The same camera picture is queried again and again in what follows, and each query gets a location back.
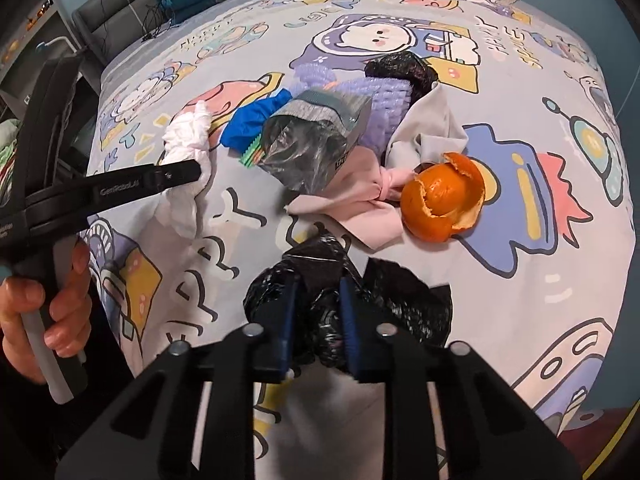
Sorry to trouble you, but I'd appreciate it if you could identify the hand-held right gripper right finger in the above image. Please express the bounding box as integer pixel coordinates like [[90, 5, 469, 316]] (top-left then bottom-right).
[[339, 275, 583, 480]]

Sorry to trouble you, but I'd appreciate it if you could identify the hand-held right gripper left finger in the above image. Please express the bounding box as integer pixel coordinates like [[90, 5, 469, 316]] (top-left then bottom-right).
[[52, 272, 303, 480]]

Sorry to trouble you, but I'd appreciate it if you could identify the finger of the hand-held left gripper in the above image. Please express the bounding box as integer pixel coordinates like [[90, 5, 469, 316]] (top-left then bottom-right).
[[75, 159, 202, 226]]

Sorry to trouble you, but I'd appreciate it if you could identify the white tissue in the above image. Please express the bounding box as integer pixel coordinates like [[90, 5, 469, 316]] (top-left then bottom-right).
[[154, 100, 217, 238]]

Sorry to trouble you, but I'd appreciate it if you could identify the black plastic bag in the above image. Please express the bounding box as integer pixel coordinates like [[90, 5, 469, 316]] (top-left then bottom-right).
[[243, 232, 453, 371]]

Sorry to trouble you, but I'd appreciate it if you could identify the pink and grey cloth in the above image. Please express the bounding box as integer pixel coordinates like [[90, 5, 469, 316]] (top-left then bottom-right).
[[284, 80, 471, 252]]

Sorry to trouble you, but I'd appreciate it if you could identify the purple foam net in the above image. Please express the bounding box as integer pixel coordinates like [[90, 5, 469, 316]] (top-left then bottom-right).
[[292, 60, 413, 153]]

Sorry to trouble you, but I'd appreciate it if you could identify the black bin with yellow rim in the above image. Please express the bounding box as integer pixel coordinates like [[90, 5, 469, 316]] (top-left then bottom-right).
[[582, 400, 640, 480]]

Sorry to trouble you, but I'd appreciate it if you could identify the person's left hand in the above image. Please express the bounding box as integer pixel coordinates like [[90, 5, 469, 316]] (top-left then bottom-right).
[[0, 240, 93, 386]]

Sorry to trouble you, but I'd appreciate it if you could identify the shelf unit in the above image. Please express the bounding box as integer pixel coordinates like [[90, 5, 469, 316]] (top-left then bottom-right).
[[0, 0, 81, 111]]

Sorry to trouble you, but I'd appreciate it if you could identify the green striped wrapper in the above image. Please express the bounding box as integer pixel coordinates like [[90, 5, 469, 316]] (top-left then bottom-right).
[[239, 140, 266, 167]]

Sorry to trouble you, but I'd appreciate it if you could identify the blue wrapper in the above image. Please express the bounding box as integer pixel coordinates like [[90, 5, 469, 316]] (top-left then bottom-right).
[[221, 89, 293, 151]]

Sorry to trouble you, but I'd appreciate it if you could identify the grey padded headboard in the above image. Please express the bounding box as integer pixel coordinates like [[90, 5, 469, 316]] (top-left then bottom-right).
[[70, 0, 166, 68]]

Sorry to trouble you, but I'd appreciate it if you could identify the grey plastic packaging bag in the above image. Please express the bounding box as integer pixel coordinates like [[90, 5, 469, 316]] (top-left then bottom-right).
[[260, 89, 373, 193]]

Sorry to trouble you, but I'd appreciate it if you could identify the orange peel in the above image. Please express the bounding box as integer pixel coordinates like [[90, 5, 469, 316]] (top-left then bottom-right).
[[400, 151, 487, 242]]

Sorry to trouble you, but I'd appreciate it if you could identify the cartoon printed bed sheet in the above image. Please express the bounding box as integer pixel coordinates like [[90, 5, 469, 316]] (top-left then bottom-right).
[[87, 0, 636, 480]]

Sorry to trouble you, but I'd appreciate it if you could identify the black cable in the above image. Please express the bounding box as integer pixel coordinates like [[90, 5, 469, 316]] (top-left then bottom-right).
[[142, 0, 173, 43]]

